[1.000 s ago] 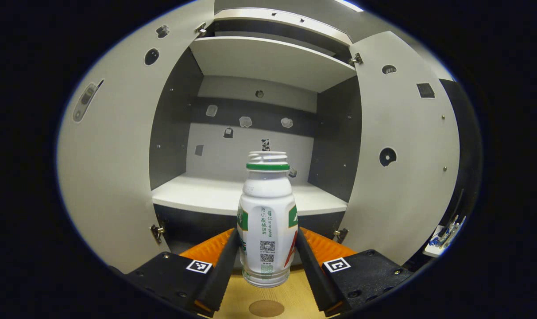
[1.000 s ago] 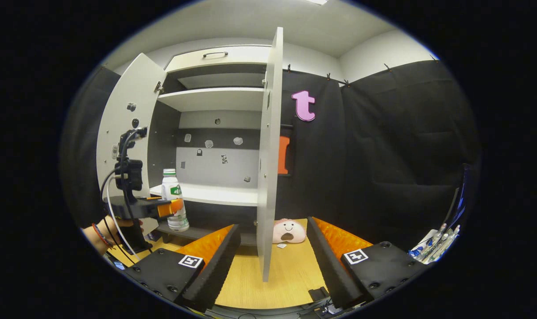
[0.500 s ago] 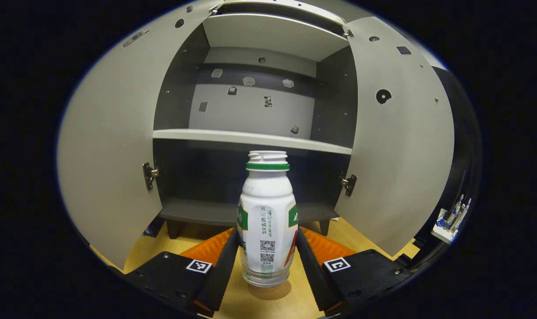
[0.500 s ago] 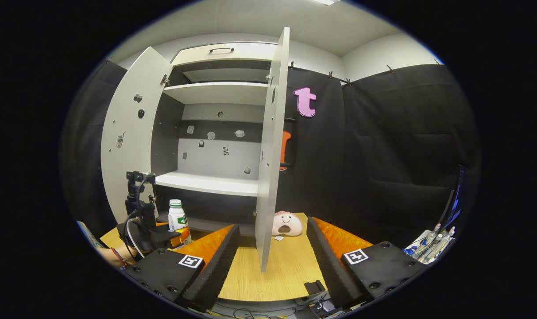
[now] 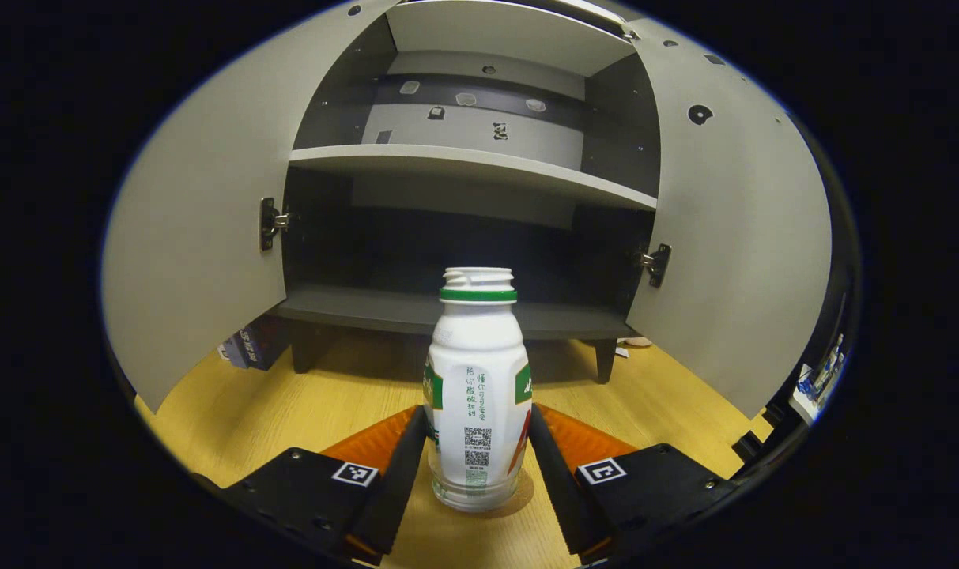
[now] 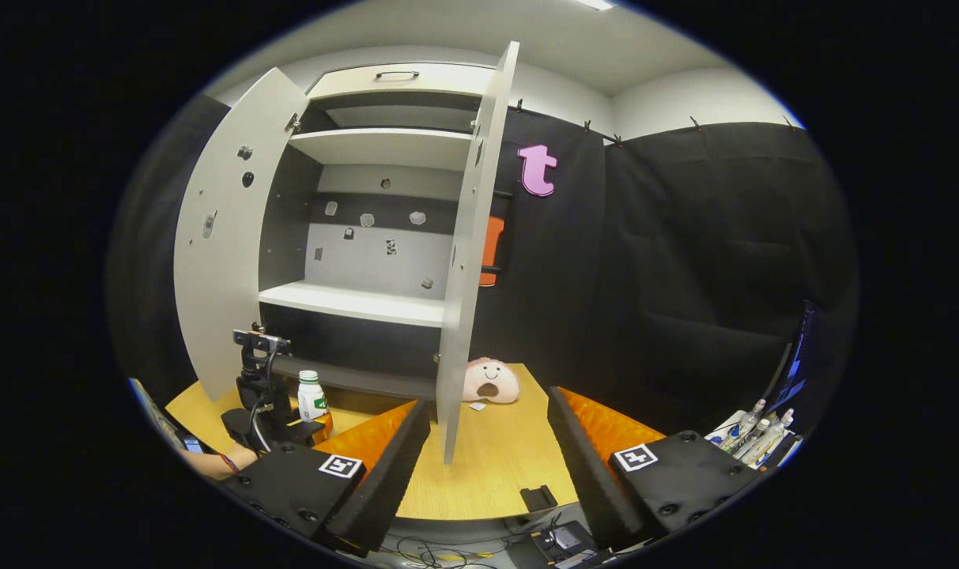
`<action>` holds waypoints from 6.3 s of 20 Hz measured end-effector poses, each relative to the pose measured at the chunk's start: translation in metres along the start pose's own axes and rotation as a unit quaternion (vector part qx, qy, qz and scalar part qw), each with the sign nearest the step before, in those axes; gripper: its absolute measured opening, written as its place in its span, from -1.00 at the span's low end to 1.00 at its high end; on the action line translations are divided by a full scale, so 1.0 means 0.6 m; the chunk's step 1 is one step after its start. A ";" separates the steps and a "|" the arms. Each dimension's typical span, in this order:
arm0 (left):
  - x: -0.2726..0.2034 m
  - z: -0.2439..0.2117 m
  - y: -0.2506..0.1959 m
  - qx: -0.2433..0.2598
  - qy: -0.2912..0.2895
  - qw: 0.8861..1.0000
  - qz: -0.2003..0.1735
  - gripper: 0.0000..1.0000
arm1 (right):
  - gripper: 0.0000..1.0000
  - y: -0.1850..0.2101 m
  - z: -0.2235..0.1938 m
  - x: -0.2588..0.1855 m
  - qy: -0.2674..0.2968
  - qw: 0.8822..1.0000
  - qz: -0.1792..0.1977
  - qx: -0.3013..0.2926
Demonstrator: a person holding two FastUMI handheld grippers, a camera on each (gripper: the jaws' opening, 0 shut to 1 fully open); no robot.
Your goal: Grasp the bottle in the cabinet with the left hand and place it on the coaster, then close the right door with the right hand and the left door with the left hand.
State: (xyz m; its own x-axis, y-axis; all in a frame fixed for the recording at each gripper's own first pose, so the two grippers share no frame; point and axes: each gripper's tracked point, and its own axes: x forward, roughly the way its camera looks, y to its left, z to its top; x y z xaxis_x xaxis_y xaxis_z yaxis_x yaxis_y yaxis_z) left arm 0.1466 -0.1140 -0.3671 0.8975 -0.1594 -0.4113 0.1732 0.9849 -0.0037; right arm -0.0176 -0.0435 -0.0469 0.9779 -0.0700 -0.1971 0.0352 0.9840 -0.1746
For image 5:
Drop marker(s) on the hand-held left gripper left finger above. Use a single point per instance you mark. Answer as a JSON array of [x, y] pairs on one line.
[[396, 490]]

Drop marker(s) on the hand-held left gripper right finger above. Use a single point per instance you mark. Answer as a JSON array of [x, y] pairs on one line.
[[558, 490]]

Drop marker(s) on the white green plastic bottle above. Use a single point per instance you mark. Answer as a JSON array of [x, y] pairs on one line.
[[475, 379]]

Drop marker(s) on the white cabinet door headphones sticker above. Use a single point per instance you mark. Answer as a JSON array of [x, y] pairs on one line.
[[732, 237]]

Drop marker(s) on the white cabinet door camera sticker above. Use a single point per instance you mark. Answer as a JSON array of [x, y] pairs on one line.
[[202, 237]]

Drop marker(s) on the metal door hinge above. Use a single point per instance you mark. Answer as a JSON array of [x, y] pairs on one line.
[[269, 224], [658, 265]]

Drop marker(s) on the white grey wooden cabinet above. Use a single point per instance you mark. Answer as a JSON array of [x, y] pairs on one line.
[[463, 162]]

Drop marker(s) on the navy blue book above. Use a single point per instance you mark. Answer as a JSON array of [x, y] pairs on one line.
[[254, 344]]

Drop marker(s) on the light blue book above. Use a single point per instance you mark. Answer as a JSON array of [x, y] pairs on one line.
[[224, 350]]

